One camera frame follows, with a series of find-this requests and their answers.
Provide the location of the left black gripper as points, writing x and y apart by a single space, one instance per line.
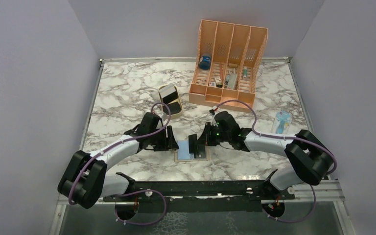
168 143

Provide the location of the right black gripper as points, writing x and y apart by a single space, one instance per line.
205 138

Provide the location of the black credit card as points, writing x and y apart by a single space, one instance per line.
201 152

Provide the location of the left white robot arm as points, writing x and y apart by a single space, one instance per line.
85 181

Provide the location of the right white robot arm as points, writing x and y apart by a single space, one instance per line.
310 161

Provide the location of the beige tray with cards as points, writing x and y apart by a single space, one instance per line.
174 104

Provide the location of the white card stack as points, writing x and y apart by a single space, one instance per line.
166 90

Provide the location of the small items in organizer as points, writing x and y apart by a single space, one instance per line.
226 82

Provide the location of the blue packaged item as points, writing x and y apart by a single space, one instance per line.
281 123

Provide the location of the blue round jar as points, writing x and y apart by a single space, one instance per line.
205 61

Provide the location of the orange plastic desk organizer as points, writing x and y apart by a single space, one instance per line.
230 45

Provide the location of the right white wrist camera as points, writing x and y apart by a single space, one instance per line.
214 122

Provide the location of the black mounting base rail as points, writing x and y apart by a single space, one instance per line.
215 196

